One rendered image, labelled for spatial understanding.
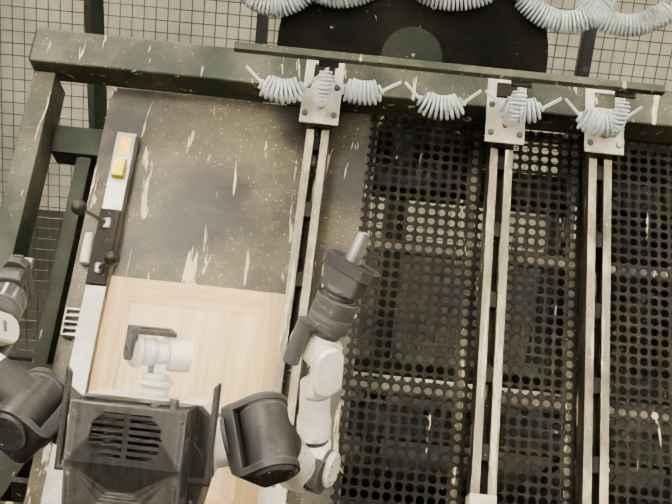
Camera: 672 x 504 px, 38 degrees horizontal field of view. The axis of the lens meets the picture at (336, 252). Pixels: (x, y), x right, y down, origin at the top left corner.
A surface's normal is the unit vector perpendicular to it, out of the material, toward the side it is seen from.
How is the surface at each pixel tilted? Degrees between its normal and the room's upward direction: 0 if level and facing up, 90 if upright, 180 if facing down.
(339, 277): 78
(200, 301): 51
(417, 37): 90
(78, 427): 67
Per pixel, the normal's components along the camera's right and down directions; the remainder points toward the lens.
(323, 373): 0.48, 0.40
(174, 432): -0.04, -0.07
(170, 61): 0.02, -0.35
